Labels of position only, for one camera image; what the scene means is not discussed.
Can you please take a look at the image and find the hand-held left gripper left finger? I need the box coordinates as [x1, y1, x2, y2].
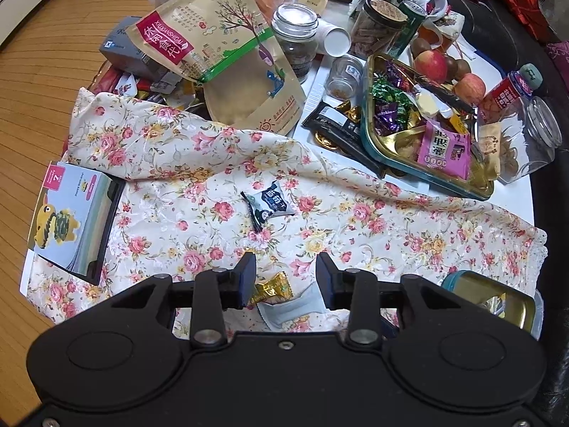
[110, 253, 257, 350]

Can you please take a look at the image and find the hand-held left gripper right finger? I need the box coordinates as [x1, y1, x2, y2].
[315, 253, 463, 350]

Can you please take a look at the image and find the gold candy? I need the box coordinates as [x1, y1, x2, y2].
[246, 271, 294, 307]

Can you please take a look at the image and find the shallow gold tin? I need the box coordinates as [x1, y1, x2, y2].
[440, 270, 537, 332]

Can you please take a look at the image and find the gold tin full of snacks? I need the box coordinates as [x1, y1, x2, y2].
[361, 52, 495, 201]

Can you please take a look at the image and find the jar of brown snacks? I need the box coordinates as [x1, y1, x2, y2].
[349, 0, 410, 61]

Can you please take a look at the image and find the floral tablecloth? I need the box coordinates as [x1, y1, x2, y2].
[26, 89, 548, 333]

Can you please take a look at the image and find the white and blue snack packet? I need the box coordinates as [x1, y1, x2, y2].
[240, 177, 295, 233]

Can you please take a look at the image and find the gold foil coin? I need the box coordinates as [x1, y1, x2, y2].
[313, 131, 346, 150]
[335, 100, 363, 123]

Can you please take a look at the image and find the black snack bar wrapper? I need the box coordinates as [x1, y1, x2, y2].
[302, 101, 387, 179]

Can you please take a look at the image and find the heap of purple candies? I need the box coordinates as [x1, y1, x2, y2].
[374, 63, 413, 137]

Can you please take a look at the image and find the pink snack packet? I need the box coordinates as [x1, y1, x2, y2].
[417, 118, 472, 181]

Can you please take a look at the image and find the heap of green candies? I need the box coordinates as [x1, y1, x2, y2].
[371, 75, 412, 113]

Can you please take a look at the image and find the large beige stand-up pouch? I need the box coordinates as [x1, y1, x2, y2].
[126, 0, 305, 137]

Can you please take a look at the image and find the small glass jar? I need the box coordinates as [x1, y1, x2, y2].
[326, 54, 368, 99]

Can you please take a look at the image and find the cream foil snack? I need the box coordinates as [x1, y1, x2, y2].
[413, 89, 445, 116]

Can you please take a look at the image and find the yellow snack packet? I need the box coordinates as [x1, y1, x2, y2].
[447, 113, 470, 137]

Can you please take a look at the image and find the small beige printed packet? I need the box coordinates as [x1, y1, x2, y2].
[475, 122, 503, 179]

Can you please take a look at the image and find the long black snack stick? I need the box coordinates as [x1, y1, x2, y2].
[411, 73, 479, 115]

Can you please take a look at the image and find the pile of small sachets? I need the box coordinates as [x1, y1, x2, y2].
[91, 64, 196, 107]

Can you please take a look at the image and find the white plastic tube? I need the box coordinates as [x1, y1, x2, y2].
[318, 22, 352, 57]

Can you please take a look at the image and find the red and yellow apple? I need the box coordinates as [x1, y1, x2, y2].
[453, 75, 488, 106]

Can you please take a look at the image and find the glass jar with screw neck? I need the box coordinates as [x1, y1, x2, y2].
[270, 4, 321, 83]

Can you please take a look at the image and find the clear plastic cookie jar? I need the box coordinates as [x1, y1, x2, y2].
[498, 95, 563, 184]

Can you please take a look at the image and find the grey cardboard box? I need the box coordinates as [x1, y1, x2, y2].
[99, 16, 172, 79]

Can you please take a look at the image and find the red label plastic jar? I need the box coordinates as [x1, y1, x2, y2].
[480, 64, 544, 123]

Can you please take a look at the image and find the green drink can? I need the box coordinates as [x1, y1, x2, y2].
[391, 0, 430, 57]

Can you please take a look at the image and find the white cloth bag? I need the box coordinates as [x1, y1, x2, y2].
[418, 0, 467, 49]

